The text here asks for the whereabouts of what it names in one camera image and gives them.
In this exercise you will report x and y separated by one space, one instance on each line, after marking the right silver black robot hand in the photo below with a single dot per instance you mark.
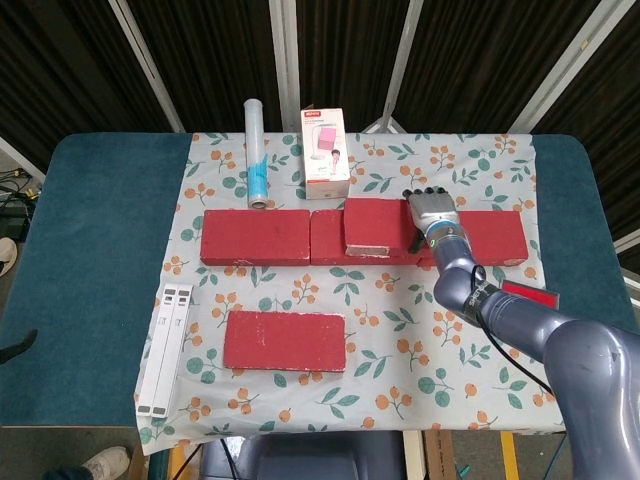
432 210

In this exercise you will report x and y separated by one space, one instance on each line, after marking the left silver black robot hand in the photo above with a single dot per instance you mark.
15 345

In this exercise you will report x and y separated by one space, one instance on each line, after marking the red brick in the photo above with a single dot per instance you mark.
255 235
375 222
285 340
495 235
326 240

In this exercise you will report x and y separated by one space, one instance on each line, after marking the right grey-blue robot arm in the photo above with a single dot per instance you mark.
575 360

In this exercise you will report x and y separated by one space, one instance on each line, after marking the white shoe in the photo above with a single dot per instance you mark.
6 255
107 461

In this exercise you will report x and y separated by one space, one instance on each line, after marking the white lamp product box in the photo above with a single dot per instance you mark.
327 170

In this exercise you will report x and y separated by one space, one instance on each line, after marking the teal felt table cover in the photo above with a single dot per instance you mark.
100 250

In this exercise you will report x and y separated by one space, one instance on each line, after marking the floral print tablecloth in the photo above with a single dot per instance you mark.
350 320

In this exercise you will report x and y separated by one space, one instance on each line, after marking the dark trouser leg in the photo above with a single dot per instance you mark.
65 474

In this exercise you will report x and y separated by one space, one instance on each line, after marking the white folding stand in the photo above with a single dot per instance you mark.
165 350

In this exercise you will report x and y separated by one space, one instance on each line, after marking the clear cling film roll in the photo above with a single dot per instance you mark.
257 160

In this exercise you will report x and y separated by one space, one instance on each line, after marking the brown cardboard piece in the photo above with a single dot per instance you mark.
437 457

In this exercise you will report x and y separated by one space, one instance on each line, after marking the grey-blue robot torso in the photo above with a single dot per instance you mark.
300 460

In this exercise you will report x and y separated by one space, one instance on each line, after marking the red pad in grey frame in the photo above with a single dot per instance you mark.
530 292

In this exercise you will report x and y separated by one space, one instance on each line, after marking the white metal frame pole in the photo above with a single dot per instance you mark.
560 70
150 70
22 155
627 245
285 60
402 65

